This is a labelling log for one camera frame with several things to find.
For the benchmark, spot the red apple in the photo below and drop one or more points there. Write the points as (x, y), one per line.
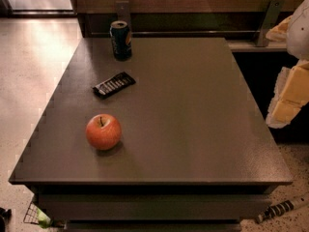
(103, 132)

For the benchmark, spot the blue pepsi can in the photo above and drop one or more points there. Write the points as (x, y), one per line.
(121, 40)

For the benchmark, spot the striped stick on floor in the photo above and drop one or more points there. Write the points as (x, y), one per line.
(282, 208)

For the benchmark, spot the green object in basket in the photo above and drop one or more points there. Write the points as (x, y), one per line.
(43, 220)

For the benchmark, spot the dark object on floor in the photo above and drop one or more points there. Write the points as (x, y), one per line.
(5, 216)

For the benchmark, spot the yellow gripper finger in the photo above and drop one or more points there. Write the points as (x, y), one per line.
(280, 32)
(291, 93)

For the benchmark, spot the wire basket under table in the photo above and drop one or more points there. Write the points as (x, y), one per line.
(31, 215)

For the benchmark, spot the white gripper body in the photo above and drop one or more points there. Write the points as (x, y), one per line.
(299, 33)

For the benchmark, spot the left metal bracket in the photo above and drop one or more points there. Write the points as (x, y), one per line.
(122, 11)

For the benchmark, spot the black snack bar wrapper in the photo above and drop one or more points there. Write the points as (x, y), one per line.
(113, 85)

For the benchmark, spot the dark grey table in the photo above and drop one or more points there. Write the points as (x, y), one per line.
(195, 153)

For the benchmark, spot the right metal bracket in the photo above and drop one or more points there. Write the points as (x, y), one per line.
(270, 17)

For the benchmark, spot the metal bracket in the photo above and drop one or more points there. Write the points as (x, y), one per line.
(122, 11)
(270, 17)

